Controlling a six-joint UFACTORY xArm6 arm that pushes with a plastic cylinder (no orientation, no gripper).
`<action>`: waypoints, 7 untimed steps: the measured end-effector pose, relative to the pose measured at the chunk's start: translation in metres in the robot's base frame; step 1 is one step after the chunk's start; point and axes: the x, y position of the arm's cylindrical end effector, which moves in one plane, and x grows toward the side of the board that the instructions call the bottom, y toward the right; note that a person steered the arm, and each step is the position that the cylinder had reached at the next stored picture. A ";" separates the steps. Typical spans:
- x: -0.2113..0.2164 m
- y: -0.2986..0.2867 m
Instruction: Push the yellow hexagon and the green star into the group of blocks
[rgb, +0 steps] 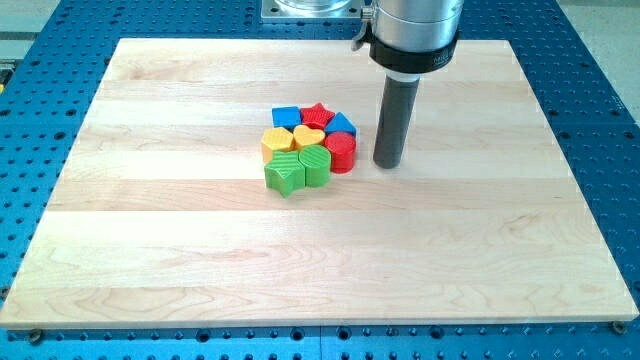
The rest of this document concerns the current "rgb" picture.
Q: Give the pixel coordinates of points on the red cylinder block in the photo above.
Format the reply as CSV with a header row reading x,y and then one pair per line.
x,y
342,147

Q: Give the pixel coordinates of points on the blue cube block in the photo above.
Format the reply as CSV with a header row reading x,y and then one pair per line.
x,y
287,117

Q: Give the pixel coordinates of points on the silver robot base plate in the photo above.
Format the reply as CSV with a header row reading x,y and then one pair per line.
x,y
281,10

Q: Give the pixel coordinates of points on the green cylinder block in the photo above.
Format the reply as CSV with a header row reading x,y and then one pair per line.
x,y
316,160

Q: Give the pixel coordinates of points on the yellow heart block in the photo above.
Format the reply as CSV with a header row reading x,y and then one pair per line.
x,y
305,136

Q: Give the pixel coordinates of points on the green star block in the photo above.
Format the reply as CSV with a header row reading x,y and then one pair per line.
x,y
285,173

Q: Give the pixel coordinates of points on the red star block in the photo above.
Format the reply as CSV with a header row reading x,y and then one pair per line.
x,y
316,116

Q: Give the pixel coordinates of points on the blue perforated table plate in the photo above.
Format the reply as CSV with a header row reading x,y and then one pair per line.
x,y
581,59

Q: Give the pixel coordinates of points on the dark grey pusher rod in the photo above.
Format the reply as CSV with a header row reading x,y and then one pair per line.
x,y
397,104

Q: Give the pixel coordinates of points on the blue triangle block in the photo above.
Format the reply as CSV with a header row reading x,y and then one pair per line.
x,y
340,123

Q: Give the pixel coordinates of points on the light wooden board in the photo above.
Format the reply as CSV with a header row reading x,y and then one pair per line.
x,y
161,217

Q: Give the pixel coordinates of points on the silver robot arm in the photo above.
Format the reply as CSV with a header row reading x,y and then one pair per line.
x,y
409,37

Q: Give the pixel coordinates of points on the yellow hexagon block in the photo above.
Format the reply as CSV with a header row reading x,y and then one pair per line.
x,y
276,139

